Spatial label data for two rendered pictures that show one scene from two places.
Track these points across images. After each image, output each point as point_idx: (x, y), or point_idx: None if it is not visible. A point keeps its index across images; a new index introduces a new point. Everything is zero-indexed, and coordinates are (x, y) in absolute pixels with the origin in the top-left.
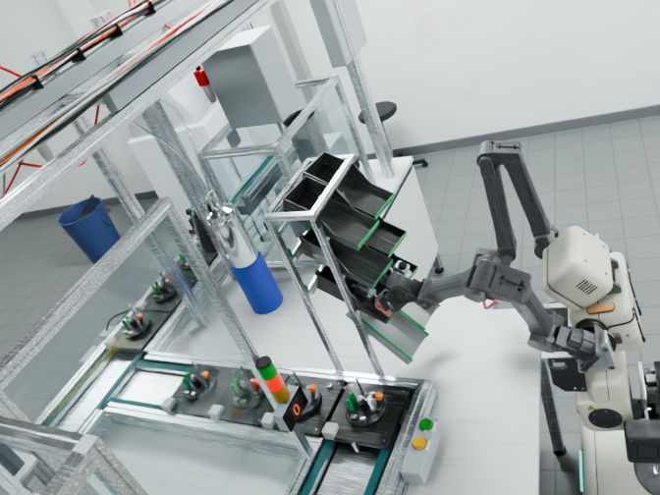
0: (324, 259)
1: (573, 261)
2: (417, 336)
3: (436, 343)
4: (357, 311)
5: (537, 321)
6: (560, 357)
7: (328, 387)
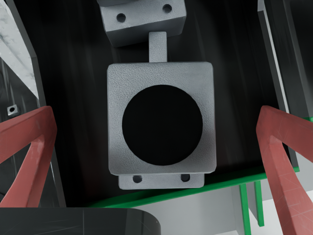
0: None
1: None
2: (228, 215)
3: (273, 205)
4: (15, 39)
5: None
6: None
7: (8, 111)
